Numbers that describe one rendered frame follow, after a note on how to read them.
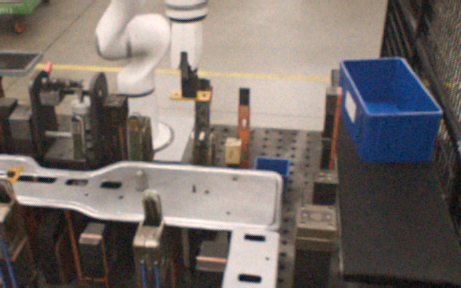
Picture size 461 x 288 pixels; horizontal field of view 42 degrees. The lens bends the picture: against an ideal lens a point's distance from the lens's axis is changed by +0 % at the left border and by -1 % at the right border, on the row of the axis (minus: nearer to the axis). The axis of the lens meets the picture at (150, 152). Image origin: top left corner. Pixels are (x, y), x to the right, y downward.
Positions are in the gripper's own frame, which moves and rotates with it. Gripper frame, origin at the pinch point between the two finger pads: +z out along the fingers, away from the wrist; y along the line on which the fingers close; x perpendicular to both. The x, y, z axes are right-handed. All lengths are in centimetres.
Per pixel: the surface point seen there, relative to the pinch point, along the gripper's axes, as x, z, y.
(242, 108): 9.7, 13.0, -14.8
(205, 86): 1.3, 6.5, -12.8
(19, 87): -172, 128, -242
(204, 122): 0.6, 17.2, -14.5
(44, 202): -34.2, 27.8, 8.8
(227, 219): 9.0, 27.5, 9.4
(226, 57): -29, 128, -305
